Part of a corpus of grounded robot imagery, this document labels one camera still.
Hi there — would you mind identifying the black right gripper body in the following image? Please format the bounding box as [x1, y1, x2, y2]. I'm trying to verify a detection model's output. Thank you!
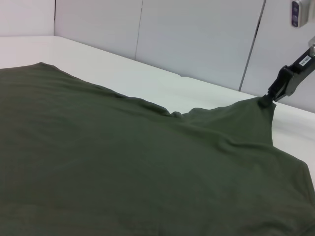
[267, 47, 315, 101]

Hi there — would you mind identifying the dark green shirt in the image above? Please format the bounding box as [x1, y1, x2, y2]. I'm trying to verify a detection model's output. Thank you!
[0, 62, 315, 236]

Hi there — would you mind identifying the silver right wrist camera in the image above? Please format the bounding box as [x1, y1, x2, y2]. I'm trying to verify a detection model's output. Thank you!
[290, 0, 312, 29]

